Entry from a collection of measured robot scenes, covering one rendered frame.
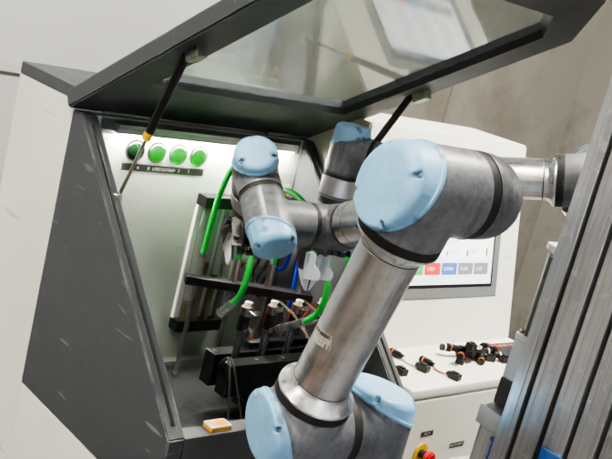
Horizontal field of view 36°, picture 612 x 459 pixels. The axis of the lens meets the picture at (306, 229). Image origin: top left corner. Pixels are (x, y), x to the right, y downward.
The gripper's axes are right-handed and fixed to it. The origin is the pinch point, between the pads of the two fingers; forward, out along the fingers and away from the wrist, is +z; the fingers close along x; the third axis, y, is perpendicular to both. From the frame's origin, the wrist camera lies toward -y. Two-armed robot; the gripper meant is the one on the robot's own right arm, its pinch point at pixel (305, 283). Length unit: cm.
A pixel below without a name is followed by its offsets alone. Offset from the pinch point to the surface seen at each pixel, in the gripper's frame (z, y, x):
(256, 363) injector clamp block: 25.0, -12.7, 4.0
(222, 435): 28.7, 8.4, -20.4
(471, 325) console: 21, -15, 87
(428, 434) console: 38, 8, 48
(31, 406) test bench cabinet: 47, -43, -34
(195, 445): 29.9, 8.4, -26.8
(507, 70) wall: -51, -133, 231
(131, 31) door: -33, -153, 40
